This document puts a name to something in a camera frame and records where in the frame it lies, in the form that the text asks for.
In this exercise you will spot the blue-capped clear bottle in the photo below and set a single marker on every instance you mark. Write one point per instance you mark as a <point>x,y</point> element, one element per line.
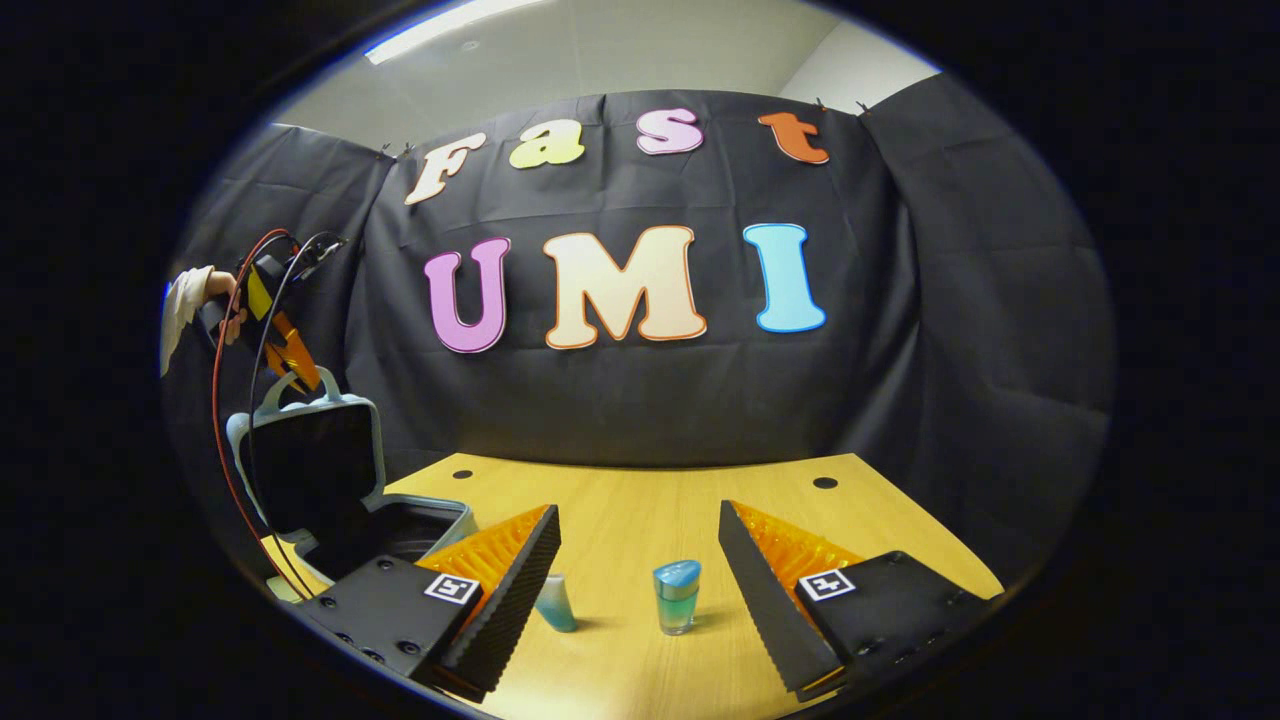
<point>677,600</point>

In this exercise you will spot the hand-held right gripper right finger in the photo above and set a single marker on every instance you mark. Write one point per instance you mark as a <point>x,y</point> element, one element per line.
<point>765,600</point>

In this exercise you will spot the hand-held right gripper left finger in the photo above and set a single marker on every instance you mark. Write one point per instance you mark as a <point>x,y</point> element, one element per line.
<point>520,600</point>

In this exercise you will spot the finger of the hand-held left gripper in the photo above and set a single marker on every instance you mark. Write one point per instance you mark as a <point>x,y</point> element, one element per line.
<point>302,355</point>
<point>275,362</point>

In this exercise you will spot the pale blue suitcase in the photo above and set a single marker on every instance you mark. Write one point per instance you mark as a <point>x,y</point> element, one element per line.
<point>310,470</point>

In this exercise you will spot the black backdrop cloth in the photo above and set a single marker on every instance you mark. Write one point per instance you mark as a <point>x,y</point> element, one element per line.
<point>900,300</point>

